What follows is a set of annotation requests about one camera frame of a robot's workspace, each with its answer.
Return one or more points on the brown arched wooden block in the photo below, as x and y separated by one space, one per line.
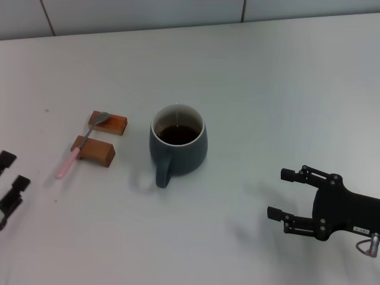
96 150

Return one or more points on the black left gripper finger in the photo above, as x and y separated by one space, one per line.
16 190
6 158

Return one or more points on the glossy orange wooden block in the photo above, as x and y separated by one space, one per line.
114 123

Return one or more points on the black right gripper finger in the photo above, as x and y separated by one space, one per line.
300 225
314 178

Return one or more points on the grey ceramic mug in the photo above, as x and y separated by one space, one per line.
184 157

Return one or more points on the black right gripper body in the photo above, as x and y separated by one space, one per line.
350 210

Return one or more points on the dark coffee liquid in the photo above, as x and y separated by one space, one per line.
178 136

